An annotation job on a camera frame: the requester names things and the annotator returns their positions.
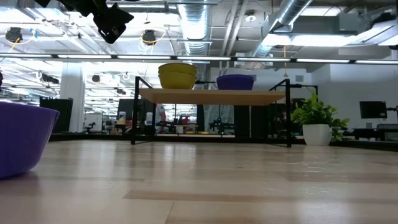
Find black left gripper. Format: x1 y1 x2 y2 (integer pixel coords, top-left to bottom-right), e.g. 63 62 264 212
62 0 134 44

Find blue mini bowl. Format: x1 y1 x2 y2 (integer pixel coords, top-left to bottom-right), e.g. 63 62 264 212
216 74 256 91
0 101 60 180

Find white room pillar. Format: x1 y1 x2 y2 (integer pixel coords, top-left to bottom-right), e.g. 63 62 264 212
60 62 85 133

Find long ceiling light strip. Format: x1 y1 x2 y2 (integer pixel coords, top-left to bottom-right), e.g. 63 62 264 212
0 53 398 65

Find person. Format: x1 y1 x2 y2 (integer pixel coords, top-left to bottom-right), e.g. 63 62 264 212
154 104 167 134
203 105 234 125

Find black partition cabinet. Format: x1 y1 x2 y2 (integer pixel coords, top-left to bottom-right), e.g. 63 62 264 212
46 97 74 134

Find wooden shelf black legs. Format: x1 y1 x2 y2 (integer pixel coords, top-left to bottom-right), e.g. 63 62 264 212
130 76 318 149

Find green plant white pot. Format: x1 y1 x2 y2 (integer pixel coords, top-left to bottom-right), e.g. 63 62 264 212
290 92 350 146

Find black computer monitor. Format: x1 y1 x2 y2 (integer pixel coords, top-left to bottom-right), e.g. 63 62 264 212
359 100 388 119

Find black office desk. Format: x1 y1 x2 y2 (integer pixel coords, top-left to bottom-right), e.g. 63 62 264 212
353 123 398 141

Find black ceiling device yellow cable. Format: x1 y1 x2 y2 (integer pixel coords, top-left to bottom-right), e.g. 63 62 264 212
5 27 23 44
142 29 157 46

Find silver spiral ceiling duct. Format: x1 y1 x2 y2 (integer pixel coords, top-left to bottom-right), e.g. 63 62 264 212
177 0 215 57
248 0 313 60

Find black aluminium table frame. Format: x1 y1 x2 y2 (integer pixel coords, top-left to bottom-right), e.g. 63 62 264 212
49 132 398 152

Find grey rectangular ceiling duct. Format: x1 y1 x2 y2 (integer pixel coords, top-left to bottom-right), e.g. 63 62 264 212
292 14 379 37

